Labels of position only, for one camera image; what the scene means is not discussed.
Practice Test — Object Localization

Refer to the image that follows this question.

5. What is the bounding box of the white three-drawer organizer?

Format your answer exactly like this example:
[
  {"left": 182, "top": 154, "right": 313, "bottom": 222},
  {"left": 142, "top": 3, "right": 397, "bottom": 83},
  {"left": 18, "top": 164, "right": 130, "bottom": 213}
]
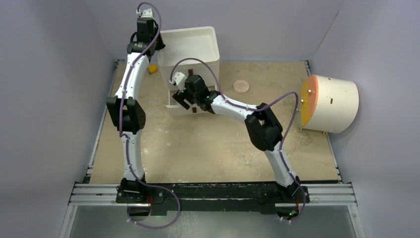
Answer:
[{"left": 157, "top": 26, "right": 220, "bottom": 116}]

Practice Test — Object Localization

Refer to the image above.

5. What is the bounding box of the round beige coaster disc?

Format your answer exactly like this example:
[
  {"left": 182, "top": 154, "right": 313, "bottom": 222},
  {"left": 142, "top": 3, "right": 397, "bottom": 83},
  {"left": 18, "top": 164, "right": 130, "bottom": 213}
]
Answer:
[{"left": 233, "top": 80, "right": 250, "bottom": 94}]

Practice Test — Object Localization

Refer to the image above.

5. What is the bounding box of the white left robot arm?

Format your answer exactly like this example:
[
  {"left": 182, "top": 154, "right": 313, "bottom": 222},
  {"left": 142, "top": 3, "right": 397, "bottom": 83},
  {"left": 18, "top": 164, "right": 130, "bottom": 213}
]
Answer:
[{"left": 106, "top": 16, "right": 165, "bottom": 203}]

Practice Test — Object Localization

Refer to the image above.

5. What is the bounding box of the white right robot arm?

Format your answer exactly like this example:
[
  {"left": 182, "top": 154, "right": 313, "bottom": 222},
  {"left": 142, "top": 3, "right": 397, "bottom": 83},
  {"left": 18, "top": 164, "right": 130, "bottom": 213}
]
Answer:
[{"left": 170, "top": 72, "right": 309, "bottom": 202}]

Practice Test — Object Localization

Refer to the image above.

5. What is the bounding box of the yellow grey small block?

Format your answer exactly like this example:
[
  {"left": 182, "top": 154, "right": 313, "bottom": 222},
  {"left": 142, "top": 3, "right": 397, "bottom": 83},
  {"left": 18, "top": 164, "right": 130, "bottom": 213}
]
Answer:
[{"left": 148, "top": 64, "right": 158, "bottom": 74}]

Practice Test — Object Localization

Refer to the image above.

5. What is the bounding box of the white cylindrical bin orange lid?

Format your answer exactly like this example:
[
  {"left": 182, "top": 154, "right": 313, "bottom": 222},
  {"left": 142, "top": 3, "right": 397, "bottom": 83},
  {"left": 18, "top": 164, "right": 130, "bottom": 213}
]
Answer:
[{"left": 297, "top": 74, "right": 359, "bottom": 133}]

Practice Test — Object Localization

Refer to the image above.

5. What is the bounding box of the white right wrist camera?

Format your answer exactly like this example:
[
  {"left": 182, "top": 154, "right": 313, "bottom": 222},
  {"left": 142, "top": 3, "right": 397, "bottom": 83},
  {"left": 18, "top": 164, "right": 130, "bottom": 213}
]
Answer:
[{"left": 169, "top": 72, "right": 188, "bottom": 92}]

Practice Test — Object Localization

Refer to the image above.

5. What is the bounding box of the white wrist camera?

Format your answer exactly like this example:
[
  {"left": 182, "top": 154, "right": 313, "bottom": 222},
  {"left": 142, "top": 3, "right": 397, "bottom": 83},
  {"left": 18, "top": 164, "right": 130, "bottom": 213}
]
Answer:
[
  {"left": 169, "top": 72, "right": 188, "bottom": 92},
  {"left": 136, "top": 8, "right": 155, "bottom": 19}
]

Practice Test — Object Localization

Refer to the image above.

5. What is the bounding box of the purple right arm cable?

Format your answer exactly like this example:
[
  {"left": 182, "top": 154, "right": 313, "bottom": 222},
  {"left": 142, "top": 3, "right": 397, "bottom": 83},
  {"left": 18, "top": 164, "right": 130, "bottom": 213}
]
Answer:
[{"left": 169, "top": 58, "right": 308, "bottom": 224}]

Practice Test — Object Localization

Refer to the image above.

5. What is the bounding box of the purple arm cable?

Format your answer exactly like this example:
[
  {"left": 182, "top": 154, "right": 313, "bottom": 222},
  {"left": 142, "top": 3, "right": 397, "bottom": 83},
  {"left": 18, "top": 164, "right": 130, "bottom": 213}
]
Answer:
[
  {"left": 169, "top": 58, "right": 308, "bottom": 224},
  {"left": 118, "top": 1, "right": 182, "bottom": 231}
]

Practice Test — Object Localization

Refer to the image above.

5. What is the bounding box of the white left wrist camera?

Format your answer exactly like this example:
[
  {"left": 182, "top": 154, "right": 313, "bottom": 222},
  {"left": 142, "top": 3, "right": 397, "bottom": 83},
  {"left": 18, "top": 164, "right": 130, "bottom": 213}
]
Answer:
[{"left": 136, "top": 8, "right": 155, "bottom": 19}]

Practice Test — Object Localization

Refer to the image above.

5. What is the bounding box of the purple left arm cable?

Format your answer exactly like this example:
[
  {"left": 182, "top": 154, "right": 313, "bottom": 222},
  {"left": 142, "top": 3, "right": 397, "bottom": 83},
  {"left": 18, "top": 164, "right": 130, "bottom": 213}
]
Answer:
[{"left": 118, "top": 1, "right": 182, "bottom": 231}]

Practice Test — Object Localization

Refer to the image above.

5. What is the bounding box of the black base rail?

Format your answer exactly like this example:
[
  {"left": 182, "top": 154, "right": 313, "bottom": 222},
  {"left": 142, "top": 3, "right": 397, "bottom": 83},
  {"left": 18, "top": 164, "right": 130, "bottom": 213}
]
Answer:
[{"left": 116, "top": 179, "right": 310, "bottom": 217}]

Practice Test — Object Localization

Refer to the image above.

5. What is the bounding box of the aluminium table edge rail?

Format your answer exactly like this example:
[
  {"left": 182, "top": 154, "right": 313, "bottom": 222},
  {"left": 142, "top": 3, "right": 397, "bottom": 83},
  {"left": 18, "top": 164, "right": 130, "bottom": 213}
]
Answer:
[{"left": 68, "top": 182, "right": 357, "bottom": 207}]

